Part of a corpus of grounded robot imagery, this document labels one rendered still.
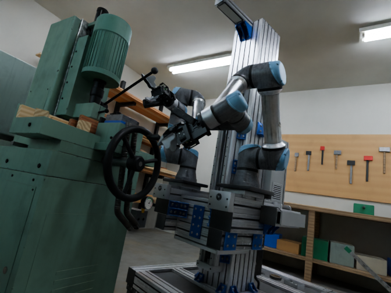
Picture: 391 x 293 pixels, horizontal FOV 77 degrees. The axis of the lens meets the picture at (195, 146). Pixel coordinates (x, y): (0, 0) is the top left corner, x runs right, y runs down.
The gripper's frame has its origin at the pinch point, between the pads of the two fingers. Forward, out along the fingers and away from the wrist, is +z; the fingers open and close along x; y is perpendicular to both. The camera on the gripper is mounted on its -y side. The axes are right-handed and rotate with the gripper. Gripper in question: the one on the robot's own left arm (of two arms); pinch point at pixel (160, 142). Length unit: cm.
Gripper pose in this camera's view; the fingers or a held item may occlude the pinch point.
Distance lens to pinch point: 96.2
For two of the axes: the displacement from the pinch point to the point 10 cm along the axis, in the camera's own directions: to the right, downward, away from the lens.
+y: 3.0, 8.5, -4.3
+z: -8.2, 4.6, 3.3
